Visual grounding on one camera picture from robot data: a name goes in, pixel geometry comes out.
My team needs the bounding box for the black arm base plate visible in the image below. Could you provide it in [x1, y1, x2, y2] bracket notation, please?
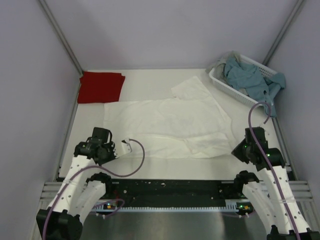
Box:
[102, 179, 245, 207]

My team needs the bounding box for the light blue t-shirt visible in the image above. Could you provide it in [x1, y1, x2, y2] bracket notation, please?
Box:
[224, 57, 286, 118]

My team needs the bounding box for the folded red t-shirt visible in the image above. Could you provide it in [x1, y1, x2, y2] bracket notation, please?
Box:
[77, 71, 126, 104]

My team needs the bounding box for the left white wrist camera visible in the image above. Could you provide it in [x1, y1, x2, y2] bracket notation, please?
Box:
[114, 138, 132, 159]

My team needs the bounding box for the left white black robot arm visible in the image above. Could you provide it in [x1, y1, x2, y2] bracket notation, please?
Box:
[36, 127, 116, 240]

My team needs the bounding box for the aluminium frame post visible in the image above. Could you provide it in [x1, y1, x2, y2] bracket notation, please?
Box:
[36, 0, 83, 76]
[262, 0, 307, 66]

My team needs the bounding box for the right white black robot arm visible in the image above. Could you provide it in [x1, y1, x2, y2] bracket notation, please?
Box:
[231, 127, 320, 240]

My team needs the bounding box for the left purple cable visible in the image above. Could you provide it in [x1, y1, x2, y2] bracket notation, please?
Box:
[43, 137, 146, 240]

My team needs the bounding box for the grey crumpled t-shirt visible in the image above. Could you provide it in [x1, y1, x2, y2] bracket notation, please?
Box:
[205, 50, 241, 78]

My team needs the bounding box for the right aluminium frame post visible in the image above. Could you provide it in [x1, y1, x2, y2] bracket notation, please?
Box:
[262, 0, 307, 66]

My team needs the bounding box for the white floral print t-shirt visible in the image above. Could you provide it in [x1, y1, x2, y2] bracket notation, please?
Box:
[103, 76, 236, 159]

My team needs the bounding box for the left aluminium frame post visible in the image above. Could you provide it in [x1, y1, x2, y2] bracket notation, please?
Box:
[36, 0, 83, 76]

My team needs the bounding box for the slotted grey cable duct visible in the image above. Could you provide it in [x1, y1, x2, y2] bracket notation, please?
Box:
[94, 201, 252, 213]

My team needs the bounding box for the white plastic laundry basket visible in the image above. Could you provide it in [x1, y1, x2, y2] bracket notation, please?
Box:
[208, 54, 278, 107]

